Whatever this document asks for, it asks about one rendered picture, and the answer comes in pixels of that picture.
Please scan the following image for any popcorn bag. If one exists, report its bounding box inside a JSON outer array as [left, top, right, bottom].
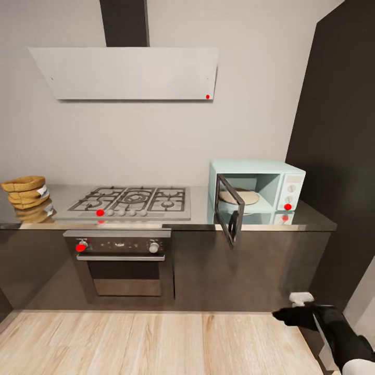
[[0, 176, 50, 210]]

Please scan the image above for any microwave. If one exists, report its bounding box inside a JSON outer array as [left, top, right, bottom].
[[208, 159, 306, 253]]

